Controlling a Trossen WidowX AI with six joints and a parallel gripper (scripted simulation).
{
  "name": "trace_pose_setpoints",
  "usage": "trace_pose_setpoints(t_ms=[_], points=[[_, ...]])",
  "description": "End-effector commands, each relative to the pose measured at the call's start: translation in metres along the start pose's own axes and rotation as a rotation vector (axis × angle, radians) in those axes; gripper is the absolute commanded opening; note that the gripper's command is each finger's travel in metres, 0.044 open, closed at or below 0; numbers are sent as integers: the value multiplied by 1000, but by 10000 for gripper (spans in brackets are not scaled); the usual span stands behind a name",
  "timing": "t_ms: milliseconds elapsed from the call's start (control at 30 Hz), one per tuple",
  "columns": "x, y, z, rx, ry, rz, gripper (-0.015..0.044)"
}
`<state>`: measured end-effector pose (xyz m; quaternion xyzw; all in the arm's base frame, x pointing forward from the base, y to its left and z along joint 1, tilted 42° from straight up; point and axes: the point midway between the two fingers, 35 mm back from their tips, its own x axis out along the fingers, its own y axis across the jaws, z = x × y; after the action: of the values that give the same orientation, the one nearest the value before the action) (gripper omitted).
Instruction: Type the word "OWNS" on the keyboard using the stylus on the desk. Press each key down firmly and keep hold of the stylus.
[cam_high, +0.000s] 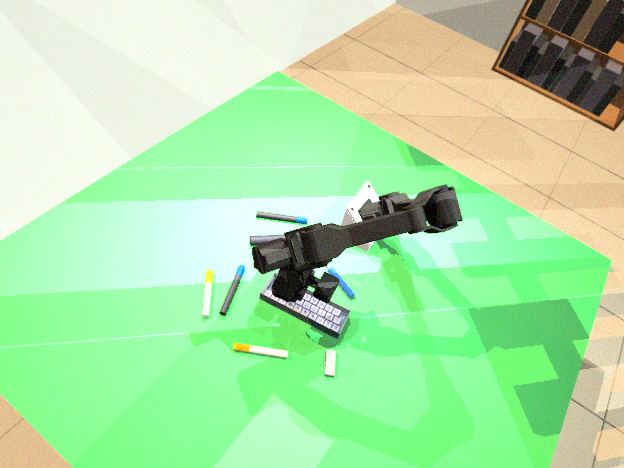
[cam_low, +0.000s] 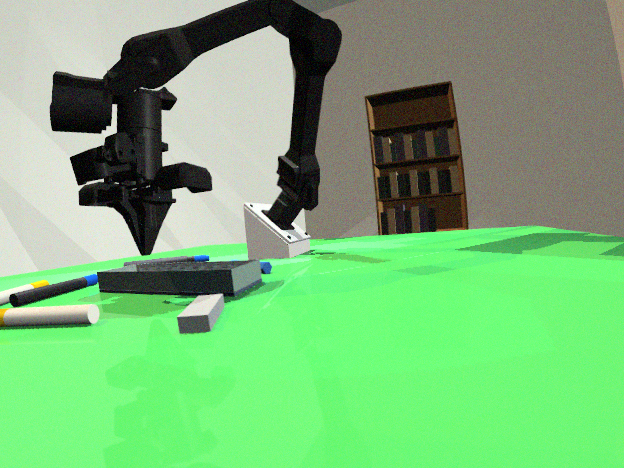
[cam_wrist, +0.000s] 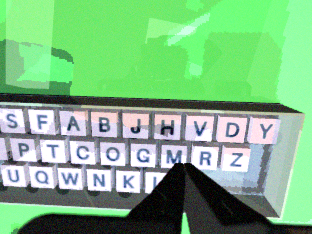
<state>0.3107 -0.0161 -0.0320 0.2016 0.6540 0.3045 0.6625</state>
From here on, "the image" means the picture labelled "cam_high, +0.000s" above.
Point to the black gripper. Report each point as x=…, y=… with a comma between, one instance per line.
x=324, y=287

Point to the dark grey cylinder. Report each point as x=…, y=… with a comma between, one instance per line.
x=257, y=240

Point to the white marker with yellow cap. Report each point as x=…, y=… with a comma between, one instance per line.
x=207, y=294
x=261, y=350

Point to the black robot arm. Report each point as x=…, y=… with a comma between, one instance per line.
x=394, y=214

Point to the black marker with blue cap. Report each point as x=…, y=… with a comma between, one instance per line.
x=281, y=217
x=231, y=290

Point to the blue stylus with cream tip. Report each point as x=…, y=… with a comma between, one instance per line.
x=342, y=284

